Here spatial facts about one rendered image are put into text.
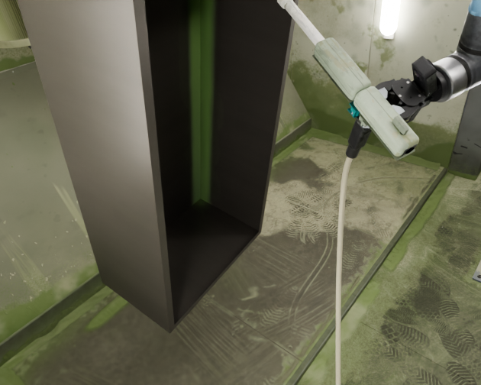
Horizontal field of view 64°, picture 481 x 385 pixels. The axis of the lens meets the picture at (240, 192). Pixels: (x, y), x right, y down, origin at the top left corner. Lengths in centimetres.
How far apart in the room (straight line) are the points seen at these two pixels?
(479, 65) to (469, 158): 199
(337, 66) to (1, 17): 147
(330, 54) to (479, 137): 210
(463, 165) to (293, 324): 169
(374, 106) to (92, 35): 56
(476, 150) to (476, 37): 199
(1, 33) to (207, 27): 94
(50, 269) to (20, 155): 58
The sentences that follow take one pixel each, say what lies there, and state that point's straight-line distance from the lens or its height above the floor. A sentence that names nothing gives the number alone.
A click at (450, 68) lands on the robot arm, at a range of 98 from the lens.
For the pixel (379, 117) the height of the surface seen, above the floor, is 128.
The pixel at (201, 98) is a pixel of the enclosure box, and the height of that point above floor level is 106.
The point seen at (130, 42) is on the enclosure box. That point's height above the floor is 147.
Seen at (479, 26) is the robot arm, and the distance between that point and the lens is 98.
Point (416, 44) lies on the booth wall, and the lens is 281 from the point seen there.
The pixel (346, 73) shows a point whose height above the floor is 134.
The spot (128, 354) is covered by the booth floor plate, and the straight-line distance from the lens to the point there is 199.
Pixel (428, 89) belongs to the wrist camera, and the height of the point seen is 129.
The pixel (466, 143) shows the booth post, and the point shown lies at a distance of 293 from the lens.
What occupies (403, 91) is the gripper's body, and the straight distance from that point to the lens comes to 92.
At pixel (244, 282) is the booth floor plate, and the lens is 210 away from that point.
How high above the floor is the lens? 163
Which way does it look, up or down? 36 degrees down
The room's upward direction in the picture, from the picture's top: 7 degrees counter-clockwise
